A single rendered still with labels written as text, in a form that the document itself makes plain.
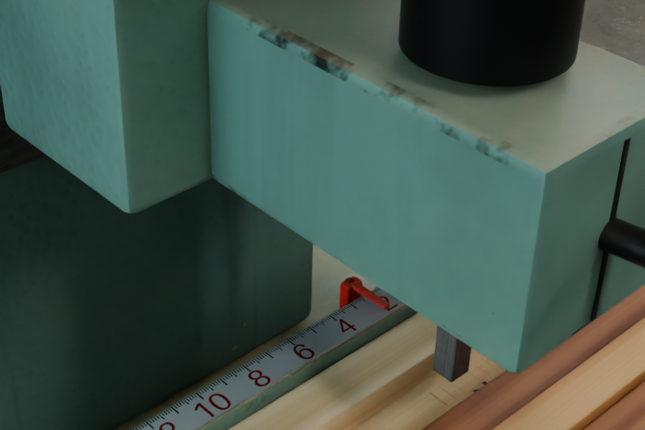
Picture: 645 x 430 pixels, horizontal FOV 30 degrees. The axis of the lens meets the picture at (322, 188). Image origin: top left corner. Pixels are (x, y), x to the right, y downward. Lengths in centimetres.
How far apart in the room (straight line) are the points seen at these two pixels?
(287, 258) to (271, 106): 26
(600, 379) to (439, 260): 10
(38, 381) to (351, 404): 19
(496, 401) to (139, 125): 15
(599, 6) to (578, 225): 272
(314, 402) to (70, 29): 14
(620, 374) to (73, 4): 22
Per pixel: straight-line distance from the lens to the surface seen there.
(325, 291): 69
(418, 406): 42
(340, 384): 41
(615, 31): 293
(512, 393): 42
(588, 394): 41
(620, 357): 43
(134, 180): 40
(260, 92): 38
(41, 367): 55
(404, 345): 43
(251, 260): 61
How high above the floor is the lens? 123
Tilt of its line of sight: 33 degrees down
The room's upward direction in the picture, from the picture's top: 2 degrees clockwise
